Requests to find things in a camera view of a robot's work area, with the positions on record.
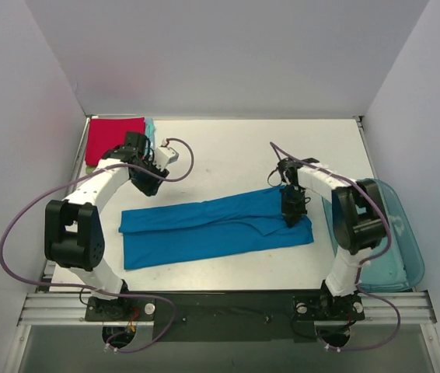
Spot blue t shirt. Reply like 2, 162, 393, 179
119, 187, 314, 270

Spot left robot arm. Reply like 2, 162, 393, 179
44, 132, 179, 320

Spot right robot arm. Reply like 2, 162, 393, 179
276, 158, 391, 318

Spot folded light teal t shirt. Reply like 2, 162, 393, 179
86, 117, 156, 172

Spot translucent blue plastic bin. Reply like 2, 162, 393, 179
322, 179, 424, 296

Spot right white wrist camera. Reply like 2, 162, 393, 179
274, 161, 292, 186

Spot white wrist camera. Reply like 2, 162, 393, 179
153, 146, 179, 170
274, 161, 292, 186

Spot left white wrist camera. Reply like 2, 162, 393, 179
153, 146, 179, 170

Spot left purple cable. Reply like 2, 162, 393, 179
0, 137, 194, 353

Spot purple cable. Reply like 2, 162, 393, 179
0, 137, 194, 353
268, 141, 402, 353

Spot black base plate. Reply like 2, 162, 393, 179
85, 289, 365, 343

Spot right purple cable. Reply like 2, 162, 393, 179
268, 141, 402, 353

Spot aluminium frame rail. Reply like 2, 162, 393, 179
16, 291, 438, 327

